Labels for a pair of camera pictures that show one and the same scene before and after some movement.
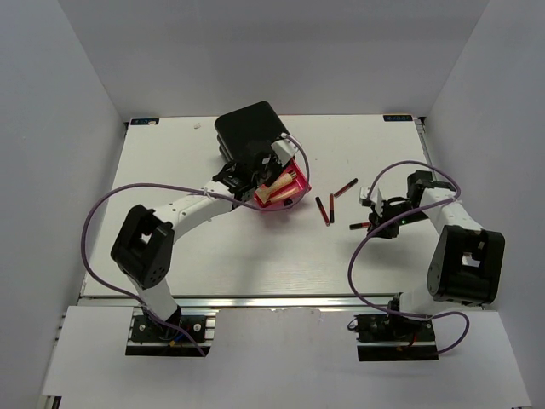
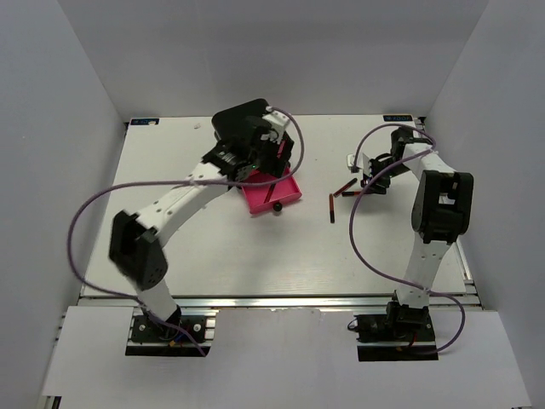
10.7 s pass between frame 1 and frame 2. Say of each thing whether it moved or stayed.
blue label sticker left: stayed
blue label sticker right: stayed
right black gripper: moved
